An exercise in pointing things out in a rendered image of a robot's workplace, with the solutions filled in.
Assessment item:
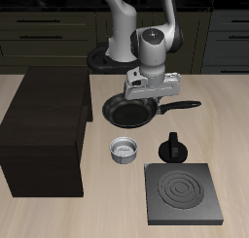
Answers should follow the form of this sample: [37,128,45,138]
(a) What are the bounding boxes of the small grey fluted dish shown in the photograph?
[109,136,139,165]

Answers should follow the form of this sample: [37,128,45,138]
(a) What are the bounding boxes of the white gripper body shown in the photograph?
[123,72,183,101]

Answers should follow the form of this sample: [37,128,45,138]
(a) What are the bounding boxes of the round black stove knob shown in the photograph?
[158,131,189,164]

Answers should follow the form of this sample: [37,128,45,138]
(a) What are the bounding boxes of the dark grey stove plate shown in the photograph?
[143,162,225,226]

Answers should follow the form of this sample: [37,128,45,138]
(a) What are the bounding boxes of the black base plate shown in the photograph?
[87,41,142,71]

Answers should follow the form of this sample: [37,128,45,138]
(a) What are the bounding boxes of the black frying pan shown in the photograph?
[101,93,202,129]

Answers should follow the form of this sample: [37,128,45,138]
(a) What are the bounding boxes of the dark wooden cabinet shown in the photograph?
[0,65,94,198]

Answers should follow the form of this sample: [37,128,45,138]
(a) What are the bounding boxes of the dark kitchen cupboards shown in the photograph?
[0,0,249,76]

